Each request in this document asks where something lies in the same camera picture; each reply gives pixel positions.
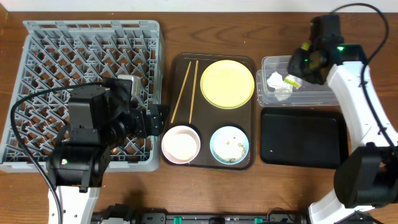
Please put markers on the white paper napkin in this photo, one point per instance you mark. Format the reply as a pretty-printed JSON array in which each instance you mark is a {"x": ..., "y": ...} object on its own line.
[{"x": 282, "y": 90}]

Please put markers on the wooden chopstick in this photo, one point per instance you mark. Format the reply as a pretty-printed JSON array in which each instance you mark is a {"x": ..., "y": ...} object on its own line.
[
  {"x": 181, "y": 92},
  {"x": 193, "y": 92}
]

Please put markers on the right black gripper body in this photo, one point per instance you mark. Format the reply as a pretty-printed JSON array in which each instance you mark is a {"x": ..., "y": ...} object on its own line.
[{"x": 306, "y": 66}]

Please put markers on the light blue bowl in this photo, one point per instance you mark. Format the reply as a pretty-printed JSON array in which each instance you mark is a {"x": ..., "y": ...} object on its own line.
[{"x": 229, "y": 132}]

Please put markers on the clear plastic waste bin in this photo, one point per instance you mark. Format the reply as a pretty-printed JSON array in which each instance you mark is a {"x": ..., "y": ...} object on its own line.
[{"x": 307, "y": 95}]

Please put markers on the black plastic tray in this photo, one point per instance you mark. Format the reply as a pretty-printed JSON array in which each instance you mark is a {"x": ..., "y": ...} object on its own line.
[{"x": 304, "y": 138}]

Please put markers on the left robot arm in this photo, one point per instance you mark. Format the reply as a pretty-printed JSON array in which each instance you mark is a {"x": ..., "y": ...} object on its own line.
[{"x": 101, "y": 118}]

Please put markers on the dark brown serving tray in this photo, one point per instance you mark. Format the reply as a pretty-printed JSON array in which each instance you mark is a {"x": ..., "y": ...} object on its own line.
[{"x": 207, "y": 118}]

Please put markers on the green orange snack wrapper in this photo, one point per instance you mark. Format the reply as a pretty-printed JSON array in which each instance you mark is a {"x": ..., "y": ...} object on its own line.
[{"x": 294, "y": 81}]

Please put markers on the grey plastic dish rack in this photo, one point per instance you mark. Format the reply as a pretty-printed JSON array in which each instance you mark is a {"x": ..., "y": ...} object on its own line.
[{"x": 63, "y": 53}]

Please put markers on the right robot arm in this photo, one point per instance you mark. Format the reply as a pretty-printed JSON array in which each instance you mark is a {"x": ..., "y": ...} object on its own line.
[{"x": 368, "y": 178}]

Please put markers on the pink round bowl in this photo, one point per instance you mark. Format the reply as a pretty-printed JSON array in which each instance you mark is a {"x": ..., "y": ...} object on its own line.
[{"x": 181, "y": 144}]

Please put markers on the rice and food scraps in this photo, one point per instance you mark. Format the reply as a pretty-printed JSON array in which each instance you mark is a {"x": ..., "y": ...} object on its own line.
[{"x": 229, "y": 149}]

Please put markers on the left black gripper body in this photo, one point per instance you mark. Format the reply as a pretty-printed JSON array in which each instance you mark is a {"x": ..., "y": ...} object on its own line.
[{"x": 140, "y": 123}]

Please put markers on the yellow round plate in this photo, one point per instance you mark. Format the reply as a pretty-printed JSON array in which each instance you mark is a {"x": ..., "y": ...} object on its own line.
[{"x": 227, "y": 84}]

